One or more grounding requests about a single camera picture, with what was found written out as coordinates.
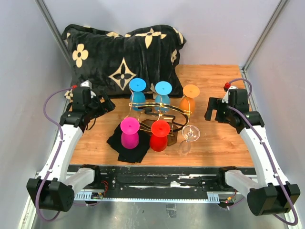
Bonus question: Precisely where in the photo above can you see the red plastic wine glass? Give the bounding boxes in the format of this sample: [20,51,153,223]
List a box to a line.
[150,120,170,152]

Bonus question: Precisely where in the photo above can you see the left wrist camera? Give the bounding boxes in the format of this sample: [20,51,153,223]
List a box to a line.
[80,80,92,90]

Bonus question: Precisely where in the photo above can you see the orange plastic wine glass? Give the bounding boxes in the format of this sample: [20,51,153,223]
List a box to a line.
[179,84,200,114]

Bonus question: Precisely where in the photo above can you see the black cloth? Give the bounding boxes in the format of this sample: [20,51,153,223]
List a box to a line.
[107,125,150,163]

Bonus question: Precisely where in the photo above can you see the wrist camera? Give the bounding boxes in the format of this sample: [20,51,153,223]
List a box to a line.
[222,83,238,104]
[80,80,92,90]

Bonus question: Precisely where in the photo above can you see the magenta plastic wine glass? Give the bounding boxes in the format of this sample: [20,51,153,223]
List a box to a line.
[120,117,140,149]

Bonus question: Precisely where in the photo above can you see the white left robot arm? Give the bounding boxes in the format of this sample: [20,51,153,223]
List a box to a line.
[26,86,115,212]

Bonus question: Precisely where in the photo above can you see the gold wire wine glass rack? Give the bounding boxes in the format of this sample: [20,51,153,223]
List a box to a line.
[129,87,190,146]

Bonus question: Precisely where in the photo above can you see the light blue plastic wine glass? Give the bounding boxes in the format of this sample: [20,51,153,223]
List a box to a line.
[155,81,172,104]

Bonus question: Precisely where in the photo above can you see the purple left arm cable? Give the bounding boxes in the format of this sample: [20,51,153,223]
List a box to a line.
[35,86,74,221]

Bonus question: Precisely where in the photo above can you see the black floral pattern pillow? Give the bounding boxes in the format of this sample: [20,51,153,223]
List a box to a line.
[61,24,186,99]

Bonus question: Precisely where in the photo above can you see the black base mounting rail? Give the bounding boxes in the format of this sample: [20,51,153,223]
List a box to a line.
[35,164,260,203]

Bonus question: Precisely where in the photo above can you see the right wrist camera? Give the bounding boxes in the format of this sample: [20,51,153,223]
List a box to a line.
[222,83,238,104]

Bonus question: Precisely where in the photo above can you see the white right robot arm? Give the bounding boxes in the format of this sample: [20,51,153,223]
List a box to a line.
[204,87,300,216]

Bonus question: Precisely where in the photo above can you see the clear glass wine glass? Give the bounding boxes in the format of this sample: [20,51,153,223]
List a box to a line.
[179,125,200,155]

